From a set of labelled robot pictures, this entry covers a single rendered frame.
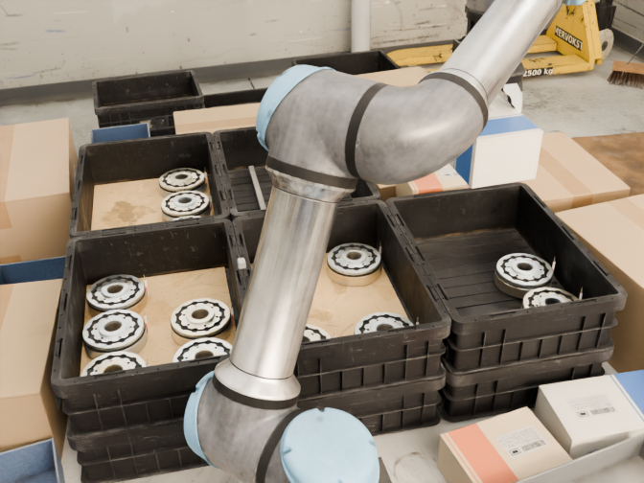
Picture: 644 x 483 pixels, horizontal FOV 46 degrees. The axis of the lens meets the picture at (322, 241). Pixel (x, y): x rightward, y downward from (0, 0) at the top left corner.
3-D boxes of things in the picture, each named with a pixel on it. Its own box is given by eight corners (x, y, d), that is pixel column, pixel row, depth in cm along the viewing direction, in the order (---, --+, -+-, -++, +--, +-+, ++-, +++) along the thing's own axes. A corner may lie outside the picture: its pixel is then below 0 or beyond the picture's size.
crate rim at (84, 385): (262, 367, 112) (261, 355, 110) (53, 400, 107) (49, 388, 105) (231, 227, 144) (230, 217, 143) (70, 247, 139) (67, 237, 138)
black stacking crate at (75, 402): (264, 412, 117) (260, 357, 111) (67, 446, 112) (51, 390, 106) (235, 269, 149) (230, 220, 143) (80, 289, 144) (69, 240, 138)
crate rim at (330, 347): (453, 336, 117) (455, 325, 115) (263, 367, 112) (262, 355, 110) (382, 209, 149) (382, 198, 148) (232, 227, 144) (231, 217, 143)
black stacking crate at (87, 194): (235, 267, 150) (230, 219, 144) (80, 288, 145) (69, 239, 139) (216, 176, 182) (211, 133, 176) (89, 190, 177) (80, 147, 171)
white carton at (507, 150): (535, 178, 130) (543, 130, 125) (471, 188, 127) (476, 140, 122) (484, 131, 146) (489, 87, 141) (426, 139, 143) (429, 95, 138)
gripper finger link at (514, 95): (517, 99, 139) (496, 61, 133) (534, 110, 134) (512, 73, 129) (504, 109, 139) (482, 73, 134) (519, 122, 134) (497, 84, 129)
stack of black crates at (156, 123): (204, 168, 329) (194, 69, 305) (215, 201, 305) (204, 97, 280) (111, 181, 321) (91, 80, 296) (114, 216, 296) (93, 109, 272)
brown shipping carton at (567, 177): (616, 248, 173) (631, 188, 164) (528, 263, 169) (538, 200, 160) (553, 187, 198) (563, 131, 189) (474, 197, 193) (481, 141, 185)
